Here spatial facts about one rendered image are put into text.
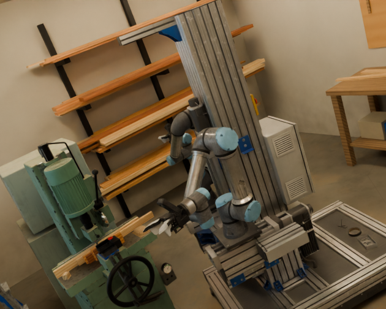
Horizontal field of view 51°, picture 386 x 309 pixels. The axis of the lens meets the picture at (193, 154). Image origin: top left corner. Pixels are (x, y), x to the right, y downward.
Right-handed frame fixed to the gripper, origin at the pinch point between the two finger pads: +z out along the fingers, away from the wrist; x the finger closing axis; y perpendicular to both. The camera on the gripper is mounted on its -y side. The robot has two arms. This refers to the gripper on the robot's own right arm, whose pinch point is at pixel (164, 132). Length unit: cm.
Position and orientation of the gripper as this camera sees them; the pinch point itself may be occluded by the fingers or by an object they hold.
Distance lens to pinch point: 320.1
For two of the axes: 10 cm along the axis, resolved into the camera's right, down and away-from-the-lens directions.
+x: 7.4, -5.7, 3.6
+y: 4.4, 8.2, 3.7
